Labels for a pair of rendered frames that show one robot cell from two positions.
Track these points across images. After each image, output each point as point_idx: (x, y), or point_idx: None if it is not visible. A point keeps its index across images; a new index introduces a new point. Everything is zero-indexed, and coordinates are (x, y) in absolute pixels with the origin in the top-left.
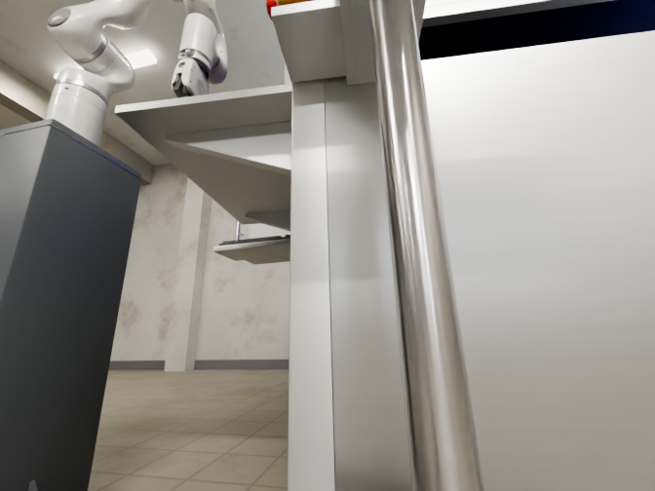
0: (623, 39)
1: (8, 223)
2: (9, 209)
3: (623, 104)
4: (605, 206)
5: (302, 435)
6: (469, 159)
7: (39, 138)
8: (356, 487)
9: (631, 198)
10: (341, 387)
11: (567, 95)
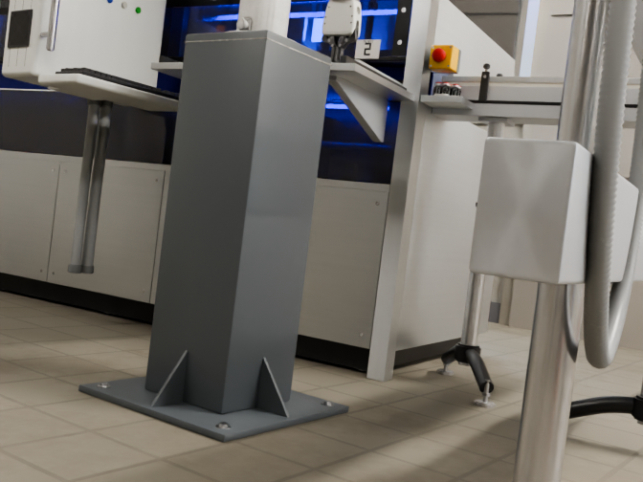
0: (479, 131)
1: (311, 156)
2: (310, 142)
3: (472, 165)
4: (459, 211)
5: (396, 300)
6: (445, 178)
7: (324, 76)
8: (403, 317)
9: (463, 209)
10: (406, 280)
11: (466, 155)
